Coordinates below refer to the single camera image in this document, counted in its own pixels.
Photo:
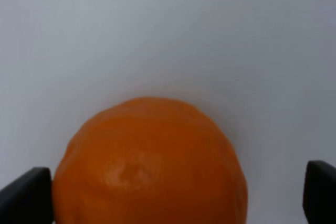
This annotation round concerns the orange tangerine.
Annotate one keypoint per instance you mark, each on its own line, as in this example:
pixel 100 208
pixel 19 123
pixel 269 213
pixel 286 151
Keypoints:
pixel 150 160

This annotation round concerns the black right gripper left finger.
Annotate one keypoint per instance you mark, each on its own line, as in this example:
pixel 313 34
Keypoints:
pixel 28 198

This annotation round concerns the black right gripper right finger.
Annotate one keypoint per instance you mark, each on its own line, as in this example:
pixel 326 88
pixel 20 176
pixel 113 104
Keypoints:
pixel 319 193

